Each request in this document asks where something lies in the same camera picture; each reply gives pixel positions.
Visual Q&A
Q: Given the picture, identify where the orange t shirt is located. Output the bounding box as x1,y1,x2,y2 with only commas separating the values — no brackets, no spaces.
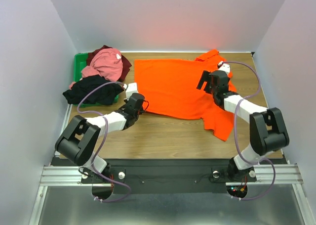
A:
134,49,234,141

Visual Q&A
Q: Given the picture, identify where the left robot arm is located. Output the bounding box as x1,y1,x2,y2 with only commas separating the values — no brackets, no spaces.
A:
55,93,145,183

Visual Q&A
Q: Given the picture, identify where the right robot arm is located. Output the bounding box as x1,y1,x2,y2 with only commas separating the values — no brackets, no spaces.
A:
197,70,289,180

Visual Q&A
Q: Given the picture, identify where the maroon t shirt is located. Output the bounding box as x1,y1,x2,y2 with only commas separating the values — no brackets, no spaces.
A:
86,45,131,82

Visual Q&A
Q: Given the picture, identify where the pink t shirt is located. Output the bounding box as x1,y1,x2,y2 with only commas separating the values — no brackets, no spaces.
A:
81,48,123,82

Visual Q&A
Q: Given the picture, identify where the black t shirt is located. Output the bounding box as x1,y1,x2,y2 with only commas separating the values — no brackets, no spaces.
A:
62,75,123,105

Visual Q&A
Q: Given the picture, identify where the green plastic bin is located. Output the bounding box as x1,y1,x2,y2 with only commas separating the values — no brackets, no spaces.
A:
73,53,119,108

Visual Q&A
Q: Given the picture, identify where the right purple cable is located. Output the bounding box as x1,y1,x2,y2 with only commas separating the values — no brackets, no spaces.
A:
218,60,277,202

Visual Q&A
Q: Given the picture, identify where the purple cable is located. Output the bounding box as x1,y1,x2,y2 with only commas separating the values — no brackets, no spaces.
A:
218,60,277,202
77,81,132,203

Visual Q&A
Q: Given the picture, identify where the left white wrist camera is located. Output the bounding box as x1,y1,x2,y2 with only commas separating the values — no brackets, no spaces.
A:
123,83,138,100

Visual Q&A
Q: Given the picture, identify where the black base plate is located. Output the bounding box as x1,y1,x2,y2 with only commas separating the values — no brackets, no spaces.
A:
50,158,264,195

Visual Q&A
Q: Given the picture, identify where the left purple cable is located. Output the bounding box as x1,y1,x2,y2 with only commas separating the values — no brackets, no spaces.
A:
77,81,132,203

